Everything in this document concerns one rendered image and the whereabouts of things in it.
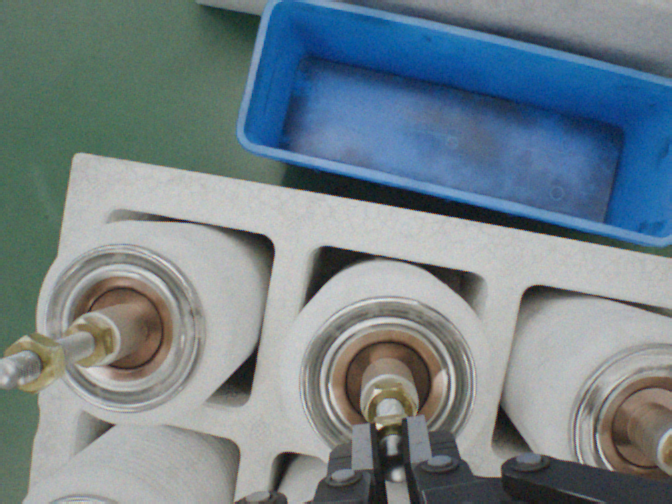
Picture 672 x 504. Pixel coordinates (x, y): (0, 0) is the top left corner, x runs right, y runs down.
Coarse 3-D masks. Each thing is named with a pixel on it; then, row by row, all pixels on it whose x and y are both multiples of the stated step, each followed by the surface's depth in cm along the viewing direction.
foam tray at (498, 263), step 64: (128, 192) 33; (192, 192) 33; (256, 192) 33; (320, 256) 41; (448, 256) 32; (512, 256) 32; (576, 256) 32; (640, 256) 31; (512, 320) 32; (256, 384) 33; (64, 448) 34; (256, 448) 33; (512, 448) 35
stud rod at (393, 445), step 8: (384, 400) 21; (392, 400) 21; (384, 408) 20; (392, 408) 20; (400, 408) 20; (384, 440) 17; (392, 440) 17; (400, 440) 17; (384, 448) 17; (392, 448) 16; (400, 448) 16; (384, 456) 16; (392, 456) 16; (400, 456) 16; (384, 464) 16; (392, 464) 16; (400, 464) 16; (384, 472) 16; (392, 472) 16; (400, 472) 16; (392, 480) 16; (400, 480) 16
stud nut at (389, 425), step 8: (384, 416) 18; (392, 416) 18; (400, 416) 18; (376, 424) 18; (384, 424) 17; (392, 424) 17; (400, 424) 17; (384, 432) 17; (392, 432) 17; (400, 432) 17
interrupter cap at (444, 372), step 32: (352, 320) 25; (384, 320) 25; (416, 320) 25; (448, 320) 25; (320, 352) 25; (352, 352) 25; (384, 352) 25; (416, 352) 25; (448, 352) 25; (320, 384) 25; (352, 384) 25; (416, 384) 25; (448, 384) 25; (320, 416) 25; (352, 416) 25; (448, 416) 25
